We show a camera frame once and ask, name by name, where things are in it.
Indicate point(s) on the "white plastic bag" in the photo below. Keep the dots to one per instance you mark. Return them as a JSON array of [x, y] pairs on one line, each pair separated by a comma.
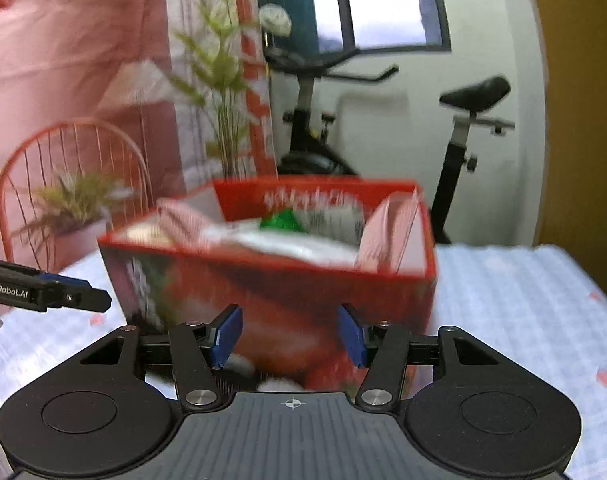
[[275, 19]]

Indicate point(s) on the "black exercise bike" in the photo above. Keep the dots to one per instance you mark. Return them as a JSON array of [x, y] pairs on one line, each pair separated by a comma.
[[308, 160]]

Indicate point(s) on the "green cloth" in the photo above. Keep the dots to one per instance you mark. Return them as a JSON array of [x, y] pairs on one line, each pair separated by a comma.
[[283, 222]]

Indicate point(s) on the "red cardboard box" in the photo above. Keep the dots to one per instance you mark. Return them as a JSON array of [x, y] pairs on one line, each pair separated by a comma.
[[293, 300]]

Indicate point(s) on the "yellow wooden panel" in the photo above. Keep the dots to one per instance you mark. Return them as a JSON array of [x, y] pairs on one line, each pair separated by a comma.
[[583, 135]]

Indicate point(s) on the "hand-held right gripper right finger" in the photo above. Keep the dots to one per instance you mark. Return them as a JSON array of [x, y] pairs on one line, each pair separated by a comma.
[[351, 334]]

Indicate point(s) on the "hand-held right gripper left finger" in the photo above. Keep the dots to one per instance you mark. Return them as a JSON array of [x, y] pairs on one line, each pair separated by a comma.
[[226, 334]]

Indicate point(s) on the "blue checked tablecloth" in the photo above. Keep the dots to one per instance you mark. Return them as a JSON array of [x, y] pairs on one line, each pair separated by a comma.
[[508, 300]]

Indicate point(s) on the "printed backdrop cloth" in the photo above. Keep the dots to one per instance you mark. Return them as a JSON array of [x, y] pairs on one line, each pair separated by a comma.
[[83, 60]]

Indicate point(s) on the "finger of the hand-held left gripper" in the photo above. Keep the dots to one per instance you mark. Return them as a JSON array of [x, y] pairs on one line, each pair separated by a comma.
[[81, 297]]

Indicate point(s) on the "white cloth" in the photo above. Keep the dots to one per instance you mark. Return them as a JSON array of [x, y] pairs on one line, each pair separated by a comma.
[[293, 247]]

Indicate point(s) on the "dark framed window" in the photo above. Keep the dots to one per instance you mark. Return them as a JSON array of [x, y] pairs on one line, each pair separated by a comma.
[[383, 0]]

